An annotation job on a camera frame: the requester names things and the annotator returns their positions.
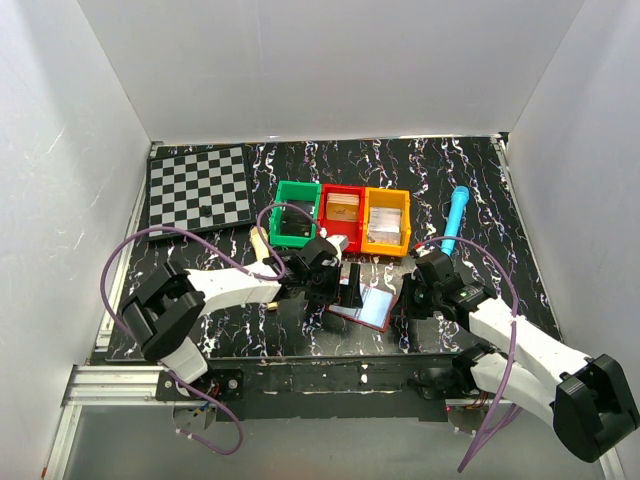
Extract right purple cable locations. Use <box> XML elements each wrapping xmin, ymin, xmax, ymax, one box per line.
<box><xmin>413</xmin><ymin>236</ymin><xmax>521</xmax><ymax>474</ymax></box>

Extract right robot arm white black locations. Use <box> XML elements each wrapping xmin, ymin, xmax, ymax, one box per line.
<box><xmin>393</xmin><ymin>251</ymin><xmax>639</xmax><ymax>463</ymax></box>

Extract red leather card holder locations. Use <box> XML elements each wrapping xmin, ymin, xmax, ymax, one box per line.
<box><xmin>328</xmin><ymin>284</ymin><xmax>396</xmax><ymax>332</ymax></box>

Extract brown card stack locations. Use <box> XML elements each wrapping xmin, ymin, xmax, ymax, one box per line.
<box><xmin>325</xmin><ymin>192</ymin><xmax>360</xmax><ymax>222</ymax></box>

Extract white card stack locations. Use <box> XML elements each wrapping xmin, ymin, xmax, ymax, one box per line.
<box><xmin>366</xmin><ymin>207</ymin><xmax>403</xmax><ymax>245</ymax></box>

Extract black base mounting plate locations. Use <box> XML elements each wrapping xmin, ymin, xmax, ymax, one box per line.
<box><xmin>155</xmin><ymin>353</ymin><xmax>514</xmax><ymax>424</ymax></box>

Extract black and grey chessboard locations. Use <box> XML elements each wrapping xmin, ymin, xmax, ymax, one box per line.
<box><xmin>147</xmin><ymin>145</ymin><xmax>256</xmax><ymax>240</ymax></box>

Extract red plastic bin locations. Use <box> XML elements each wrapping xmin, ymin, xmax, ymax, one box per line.
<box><xmin>318</xmin><ymin>184</ymin><xmax>365</xmax><ymax>253</ymax></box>

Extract orange plastic bin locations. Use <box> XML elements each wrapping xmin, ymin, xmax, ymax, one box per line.
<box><xmin>361</xmin><ymin>187</ymin><xmax>411</xmax><ymax>257</ymax></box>

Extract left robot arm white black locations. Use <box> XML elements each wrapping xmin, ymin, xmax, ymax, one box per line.
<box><xmin>119</xmin><ymin>235</ymin><xmax>363</xmax><ymax>384</ymax></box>

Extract green plastic bin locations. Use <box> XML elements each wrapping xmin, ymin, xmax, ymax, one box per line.
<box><xmin>269</xmin><ymin>180</ymin><xmax>321</xmax><ymax>248</ymax></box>

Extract black card in green bin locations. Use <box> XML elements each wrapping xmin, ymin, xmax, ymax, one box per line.
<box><xmin>280</xmin><ymin>200</ymin><xmax>315</xmax><ymax>238</ymax></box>

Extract wooden rolling pin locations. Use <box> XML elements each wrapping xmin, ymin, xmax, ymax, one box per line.
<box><xmin>246</xmin><ymin>226</ymin><xmax>280</xmax><ymax>311</ymax></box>

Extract blue toy microphone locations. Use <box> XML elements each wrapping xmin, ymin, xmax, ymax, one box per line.
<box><xmin>440</xmin><ymin>186</ymin><xmax>470</xmax><ymax>256</ymax></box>

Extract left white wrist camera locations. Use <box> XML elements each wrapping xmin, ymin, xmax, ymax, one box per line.
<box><xmin>326</xmin><ymin>235</ymin><xmax>349</xmax><ymax>261</ymax></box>

